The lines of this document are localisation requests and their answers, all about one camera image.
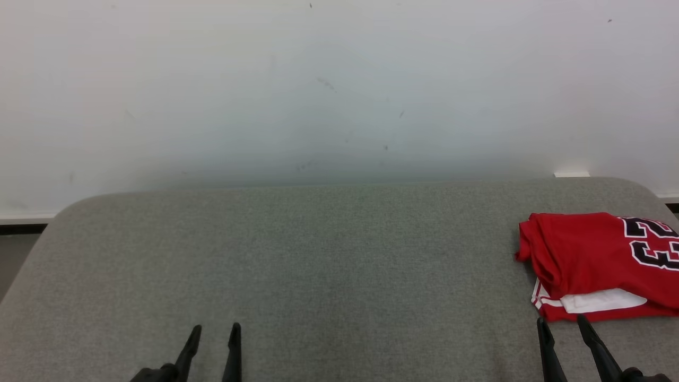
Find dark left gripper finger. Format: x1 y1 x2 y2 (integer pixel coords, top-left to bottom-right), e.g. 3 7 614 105
221 322 242 382
174 324 203 382

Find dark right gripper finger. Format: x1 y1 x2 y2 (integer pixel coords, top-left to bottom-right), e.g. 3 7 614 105
536 317 569 382
577 314 625 382

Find red garment with number print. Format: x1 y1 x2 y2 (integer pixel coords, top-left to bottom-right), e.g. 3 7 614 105
515 212 679 323

